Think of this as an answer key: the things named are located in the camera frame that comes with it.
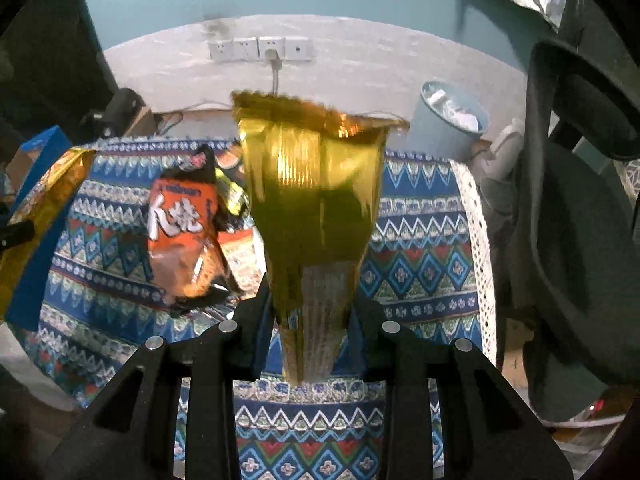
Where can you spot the blue patterned cloth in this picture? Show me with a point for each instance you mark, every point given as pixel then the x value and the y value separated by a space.
pixel 425 240

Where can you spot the white wall socket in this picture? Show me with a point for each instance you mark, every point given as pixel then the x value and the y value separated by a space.
pixel 298 48
pixel 221 51
pixel 246 49
pixel 271 46

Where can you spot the black hanging cloth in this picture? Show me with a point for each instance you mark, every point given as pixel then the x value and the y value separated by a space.
pixel 50 60

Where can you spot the gold long snack packet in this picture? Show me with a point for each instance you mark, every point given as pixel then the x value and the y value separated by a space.
pixel 310 200

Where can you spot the white plastic appliance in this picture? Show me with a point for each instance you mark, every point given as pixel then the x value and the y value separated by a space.
pixel 502 160

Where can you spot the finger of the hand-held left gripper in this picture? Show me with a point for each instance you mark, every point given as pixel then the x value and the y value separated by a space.
pixel 17 234

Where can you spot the yellow orange long snack packet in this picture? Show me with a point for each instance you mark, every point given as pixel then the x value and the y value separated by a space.
pixel 45 200

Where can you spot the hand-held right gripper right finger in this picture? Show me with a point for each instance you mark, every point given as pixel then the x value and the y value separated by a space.
pixel 357 330

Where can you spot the small black yellow snack packet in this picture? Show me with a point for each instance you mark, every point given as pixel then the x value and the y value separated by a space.
pixel 232 195

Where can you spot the clear orange snack packet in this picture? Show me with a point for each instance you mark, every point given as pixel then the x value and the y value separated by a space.
pixel 242 257

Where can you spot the black camera device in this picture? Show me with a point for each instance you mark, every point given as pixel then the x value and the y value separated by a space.
pixel 120 107

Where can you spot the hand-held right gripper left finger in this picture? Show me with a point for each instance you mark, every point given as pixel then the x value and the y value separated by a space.
pixel 250 330

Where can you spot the small brown cardboard box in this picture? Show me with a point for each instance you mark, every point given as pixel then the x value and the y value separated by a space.
pixel 145 122

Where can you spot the dark office chair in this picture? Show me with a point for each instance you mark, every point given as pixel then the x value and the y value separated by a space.
pixel 575 240

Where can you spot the blue cardboard box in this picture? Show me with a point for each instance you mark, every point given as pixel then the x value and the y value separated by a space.
pixel 35 280

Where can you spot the pale blue trash bin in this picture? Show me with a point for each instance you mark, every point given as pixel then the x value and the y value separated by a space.
pixel 445 125

